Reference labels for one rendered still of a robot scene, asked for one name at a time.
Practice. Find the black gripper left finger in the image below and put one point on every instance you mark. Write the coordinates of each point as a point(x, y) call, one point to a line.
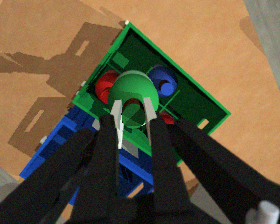
point(44, 194)

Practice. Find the green crate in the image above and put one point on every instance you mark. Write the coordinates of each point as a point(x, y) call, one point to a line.
point(135, 51)

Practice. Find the blue crate with dividers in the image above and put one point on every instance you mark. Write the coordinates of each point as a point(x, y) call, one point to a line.
point(139, 162)

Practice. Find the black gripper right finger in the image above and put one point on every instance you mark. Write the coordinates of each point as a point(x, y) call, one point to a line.
point(243, 194)

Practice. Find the blue bottle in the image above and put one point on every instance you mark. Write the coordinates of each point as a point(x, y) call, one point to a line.
point(164, 80)

